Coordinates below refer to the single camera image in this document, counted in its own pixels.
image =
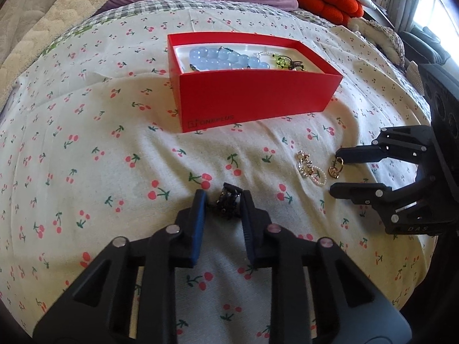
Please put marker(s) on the cherry print bed sheet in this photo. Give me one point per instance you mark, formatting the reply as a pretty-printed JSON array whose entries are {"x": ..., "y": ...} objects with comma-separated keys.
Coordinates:
[{"x": 88, "y": 155}]

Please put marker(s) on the green bead keychain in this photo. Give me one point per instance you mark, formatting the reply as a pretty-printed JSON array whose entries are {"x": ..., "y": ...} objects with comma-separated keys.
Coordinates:
[{"x": 285, "y": 62}]

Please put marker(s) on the gold pearl ring earring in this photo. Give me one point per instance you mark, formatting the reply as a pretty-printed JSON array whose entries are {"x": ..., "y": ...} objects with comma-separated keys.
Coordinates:
[{"x": 307, "y": 169}]

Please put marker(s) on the red knotted cushion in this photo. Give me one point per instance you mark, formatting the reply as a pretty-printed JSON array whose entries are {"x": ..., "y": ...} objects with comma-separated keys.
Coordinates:
[{"x": 338, "y": 12}]

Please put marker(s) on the red cardboard box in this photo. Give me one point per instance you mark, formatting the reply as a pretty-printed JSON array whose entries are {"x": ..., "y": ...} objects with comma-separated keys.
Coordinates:
[{"x": 206, "y": 99}]

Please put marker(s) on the beige quilted blanket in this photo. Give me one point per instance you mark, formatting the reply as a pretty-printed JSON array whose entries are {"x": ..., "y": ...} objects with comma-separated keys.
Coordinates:
[{"x": 28, "y": 27}]

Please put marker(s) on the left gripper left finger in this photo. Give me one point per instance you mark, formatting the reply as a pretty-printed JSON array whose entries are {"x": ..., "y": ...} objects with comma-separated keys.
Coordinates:
[{"x": 127, "y": 293}]

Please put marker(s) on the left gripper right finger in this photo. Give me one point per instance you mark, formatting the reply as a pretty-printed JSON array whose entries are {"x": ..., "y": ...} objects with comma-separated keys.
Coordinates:
[{"x": 318, "y": 294}]

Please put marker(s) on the gold heart earring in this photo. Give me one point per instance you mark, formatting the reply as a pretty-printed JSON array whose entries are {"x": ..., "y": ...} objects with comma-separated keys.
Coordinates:
[{"x": 336, "y": 167}]

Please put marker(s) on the black hair claw clip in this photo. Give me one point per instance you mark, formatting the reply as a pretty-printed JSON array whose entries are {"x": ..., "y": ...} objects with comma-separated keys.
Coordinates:
[{"x": 227, "y": 205}]

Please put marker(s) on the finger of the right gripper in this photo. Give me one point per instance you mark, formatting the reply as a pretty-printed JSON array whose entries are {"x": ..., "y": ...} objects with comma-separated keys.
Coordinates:
[
  {"x": 362, "y": 193},
  {"x": 362, "y": 154}
]

